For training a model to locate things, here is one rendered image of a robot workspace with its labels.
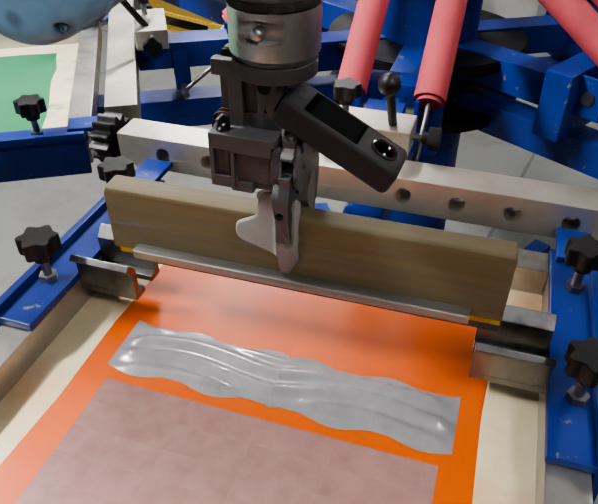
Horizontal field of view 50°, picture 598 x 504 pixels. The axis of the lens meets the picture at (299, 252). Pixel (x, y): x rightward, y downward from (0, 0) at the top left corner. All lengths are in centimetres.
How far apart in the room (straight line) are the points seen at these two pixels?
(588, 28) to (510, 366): 64
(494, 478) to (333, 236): 26
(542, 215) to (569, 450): 33
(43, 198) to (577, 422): 252
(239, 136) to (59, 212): 225
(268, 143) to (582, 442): 37
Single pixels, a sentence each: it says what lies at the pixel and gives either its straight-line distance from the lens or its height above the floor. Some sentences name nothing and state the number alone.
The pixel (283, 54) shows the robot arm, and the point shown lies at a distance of 52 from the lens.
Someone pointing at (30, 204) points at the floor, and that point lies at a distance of 288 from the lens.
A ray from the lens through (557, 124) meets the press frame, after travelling 121.
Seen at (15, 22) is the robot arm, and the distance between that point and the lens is 41.
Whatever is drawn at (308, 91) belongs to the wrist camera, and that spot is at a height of 124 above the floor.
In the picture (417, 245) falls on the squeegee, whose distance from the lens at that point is 59.
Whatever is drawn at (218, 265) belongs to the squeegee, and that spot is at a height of 105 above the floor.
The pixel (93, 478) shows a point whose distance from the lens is 64.
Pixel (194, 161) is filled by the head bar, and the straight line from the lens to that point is 92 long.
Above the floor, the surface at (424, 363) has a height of 96.
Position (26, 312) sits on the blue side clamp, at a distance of 74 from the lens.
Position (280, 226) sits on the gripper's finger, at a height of 113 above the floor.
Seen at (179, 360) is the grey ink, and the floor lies 96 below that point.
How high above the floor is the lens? 147
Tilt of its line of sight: 38 degrees down
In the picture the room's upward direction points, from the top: straight up
